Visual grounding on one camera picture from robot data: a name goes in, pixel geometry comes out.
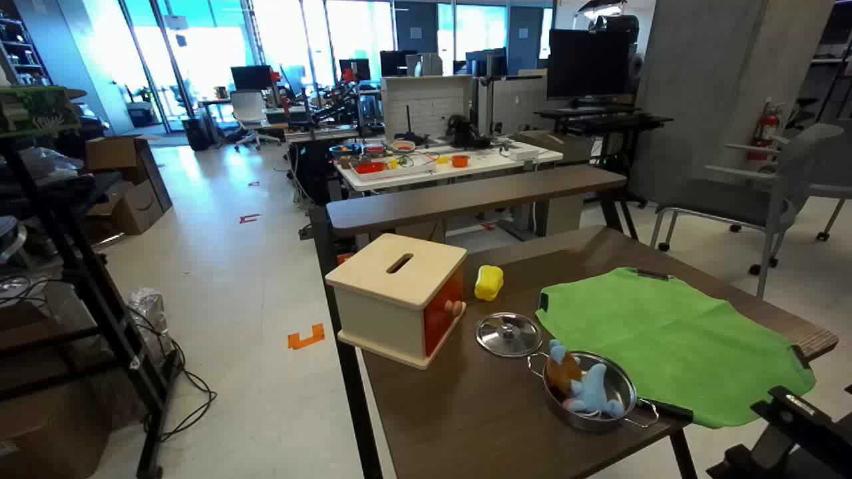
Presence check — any yellow toy pepper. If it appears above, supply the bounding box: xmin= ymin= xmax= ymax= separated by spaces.
xmin=471 ymin=263 xmax=505 ymax=302

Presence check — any dark wooden bench table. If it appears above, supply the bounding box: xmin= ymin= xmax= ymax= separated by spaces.
xmin=305 ymin=163 xmax=642 ymax=273

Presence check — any wooden box with slot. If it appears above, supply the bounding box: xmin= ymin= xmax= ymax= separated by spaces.
xmin=322 ymin=231 xmax=471 ymax=372

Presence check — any white table with toys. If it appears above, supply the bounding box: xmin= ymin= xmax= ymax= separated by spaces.
xmin=333 ymin=136 xmax=567 ymax=196

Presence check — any silver pot lid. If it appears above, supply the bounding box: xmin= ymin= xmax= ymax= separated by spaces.
xmin=473 ymin=309 xmax=546 ymax=362

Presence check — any white desk partition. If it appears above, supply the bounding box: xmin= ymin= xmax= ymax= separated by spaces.
xmin=381 ymin=72 xmax=473 ymax=141

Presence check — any orange floor tape marker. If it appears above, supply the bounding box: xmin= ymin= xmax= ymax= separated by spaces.
xmin=285 ymin=322 xmax=328 ymax=352

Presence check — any orange brown toy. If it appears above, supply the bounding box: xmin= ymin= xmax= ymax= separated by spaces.
xmin=542 ymin=353 xmax=584 ymax=401

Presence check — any black monitor desk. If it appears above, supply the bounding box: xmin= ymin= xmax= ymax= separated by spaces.
xmin=531 ymin=103 xmax=676 ymax=180

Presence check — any white office chair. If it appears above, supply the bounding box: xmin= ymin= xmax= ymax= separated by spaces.
xmin=229 ymin=88 xmax=285 ymax=152

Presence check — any blue plush toy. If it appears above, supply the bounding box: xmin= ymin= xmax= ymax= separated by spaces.
xmin=546 ymin=340 xmax=627 ymax=420

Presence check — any large black monitor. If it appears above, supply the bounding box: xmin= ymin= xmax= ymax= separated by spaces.
xmin=542 ymin=27 xmax=638 ymax=102

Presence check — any small black monitor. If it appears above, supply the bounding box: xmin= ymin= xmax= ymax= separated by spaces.
xmin=229 ymin=63 xmax=276 ymax=94

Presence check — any silver metal pot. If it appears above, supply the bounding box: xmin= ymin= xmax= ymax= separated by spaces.
xmin=523 ymin=349 xmax=663 ymax=436

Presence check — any green cloth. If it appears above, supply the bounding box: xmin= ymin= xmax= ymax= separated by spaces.
xmin=531 ymin=267 xmax=816 ymax=432

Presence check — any white plastic bag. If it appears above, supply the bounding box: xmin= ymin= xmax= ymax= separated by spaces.
xmin=125 ymin=284 xmax=172 ymax=338

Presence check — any cardboard box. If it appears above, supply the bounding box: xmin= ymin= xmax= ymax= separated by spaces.
xmin=81 ymin=134 xmax=176 ymax=239

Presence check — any black metal shelf rack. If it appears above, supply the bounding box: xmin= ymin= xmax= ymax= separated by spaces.
xmin=0 ymin=86 xmax=184 ymax=479

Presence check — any black floor cable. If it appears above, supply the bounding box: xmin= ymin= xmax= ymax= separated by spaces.
xmin=156 ymin=349 xmax=220 ymax=441

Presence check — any black camera stand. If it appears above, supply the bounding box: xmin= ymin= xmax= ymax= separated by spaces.
xmin=704 ymin=384 xmax=852 ymax=479

